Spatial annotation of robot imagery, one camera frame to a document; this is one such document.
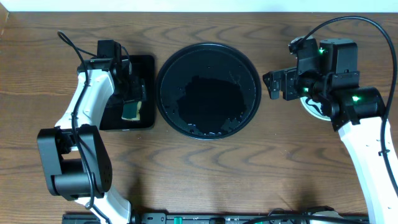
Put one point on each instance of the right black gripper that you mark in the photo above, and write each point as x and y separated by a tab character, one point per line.
288	76

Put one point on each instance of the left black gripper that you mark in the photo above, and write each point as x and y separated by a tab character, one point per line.
134	94

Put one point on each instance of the green yellow sponge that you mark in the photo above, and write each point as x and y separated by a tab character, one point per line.
131	111

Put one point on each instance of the mint plate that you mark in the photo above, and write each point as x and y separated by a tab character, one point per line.
313	108

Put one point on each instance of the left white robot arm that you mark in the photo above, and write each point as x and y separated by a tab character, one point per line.
74	159

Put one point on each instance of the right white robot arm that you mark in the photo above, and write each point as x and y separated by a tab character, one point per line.
326	81

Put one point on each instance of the black rectangular tray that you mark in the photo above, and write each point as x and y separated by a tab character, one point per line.
112	121

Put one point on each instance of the black round tray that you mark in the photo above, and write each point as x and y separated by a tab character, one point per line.
208	91

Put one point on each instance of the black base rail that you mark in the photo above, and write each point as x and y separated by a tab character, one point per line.
161	218

